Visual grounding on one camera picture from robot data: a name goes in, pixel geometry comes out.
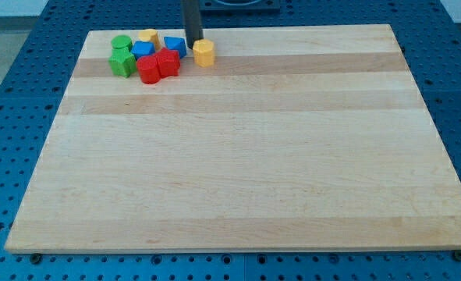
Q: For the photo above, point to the red pentagon block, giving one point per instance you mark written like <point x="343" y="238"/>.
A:
<point x="168" y="62"/>

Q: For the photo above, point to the red cylinder block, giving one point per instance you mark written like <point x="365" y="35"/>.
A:
<point x="147" y="67"/>

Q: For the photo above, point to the blue triangle block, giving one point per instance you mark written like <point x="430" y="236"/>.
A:
<point x="177" y="44"/>

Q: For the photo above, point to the blue cube block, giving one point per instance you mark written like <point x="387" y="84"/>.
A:
<point x="142" y="48"/>

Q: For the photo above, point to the green cylinder block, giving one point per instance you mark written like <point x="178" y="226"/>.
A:
<point x="122" y="41"/>

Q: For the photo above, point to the green star block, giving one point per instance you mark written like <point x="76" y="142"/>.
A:
<point x="122" y="62"/>

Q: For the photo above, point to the yellow hexagon block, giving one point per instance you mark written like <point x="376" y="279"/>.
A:
<point x="204" y="52"/>

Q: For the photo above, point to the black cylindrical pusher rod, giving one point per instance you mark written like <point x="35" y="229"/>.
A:
<point x="192" y="21"/>

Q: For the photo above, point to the wooden board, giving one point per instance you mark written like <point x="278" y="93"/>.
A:
<point x="296" y="139"/>

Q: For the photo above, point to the yellow heart block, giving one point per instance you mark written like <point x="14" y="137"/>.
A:
<point x="150" y="35"/>

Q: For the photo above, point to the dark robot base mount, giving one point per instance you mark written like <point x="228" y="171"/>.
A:
<point x="239" y="5"/>

